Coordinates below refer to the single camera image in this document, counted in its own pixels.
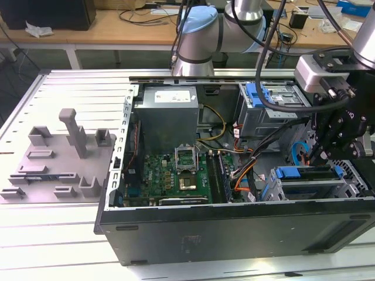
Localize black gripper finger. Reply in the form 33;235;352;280
318;135;366;167
307;112;346;162

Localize blue data wire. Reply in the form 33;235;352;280
291;142;309;167

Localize hard disk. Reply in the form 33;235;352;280
262;165;344;201

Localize metal disk bay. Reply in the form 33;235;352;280
260;165;367;203

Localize blue drive carrier latch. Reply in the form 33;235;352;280
246;83;277;108

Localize metal drive cage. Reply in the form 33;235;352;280
236;83;314;147

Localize clear plastic bags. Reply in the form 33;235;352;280
319;16;343;33

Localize blue cardboard box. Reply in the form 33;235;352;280
336;0;371;17

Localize grey flat box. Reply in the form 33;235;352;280
307;5;342;20

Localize small black cube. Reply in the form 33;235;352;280
289;9;309;29

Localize black RAM stick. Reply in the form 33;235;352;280
216;152;235;203

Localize black RAM slot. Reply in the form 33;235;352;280
206;153;223;203

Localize black waste bin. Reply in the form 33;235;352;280
212;52;229;70

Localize metal socket cover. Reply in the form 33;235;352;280
174;145;199;173

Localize CPU socket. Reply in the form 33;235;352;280
178;175;197;191

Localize black open PC case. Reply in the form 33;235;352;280
93;68;375;266

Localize grey power supply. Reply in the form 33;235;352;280
133;86;200;147

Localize green motherboard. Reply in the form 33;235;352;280
122;143;250;205

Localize wooden desk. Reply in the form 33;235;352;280
0;0;375;70

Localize grey parts rack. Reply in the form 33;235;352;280
0;108;118;205

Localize black computer tower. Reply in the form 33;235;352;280
0;0;97;32

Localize RAM stick with blue label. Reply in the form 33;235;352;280
10;174;76;184

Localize white crumpled plastic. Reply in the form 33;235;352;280
25;20;55;39

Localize black cable bundle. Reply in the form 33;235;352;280
247;116;311;203

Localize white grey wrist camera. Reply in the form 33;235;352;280
294;54;351;94

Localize black camera cable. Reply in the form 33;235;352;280
254;0;357;114

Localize multicolour wire bundle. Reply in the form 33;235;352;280
230;148;258;181

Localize orange flat wire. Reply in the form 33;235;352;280
234;175;253;193

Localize yellow wire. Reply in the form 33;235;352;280
196;104;226;142

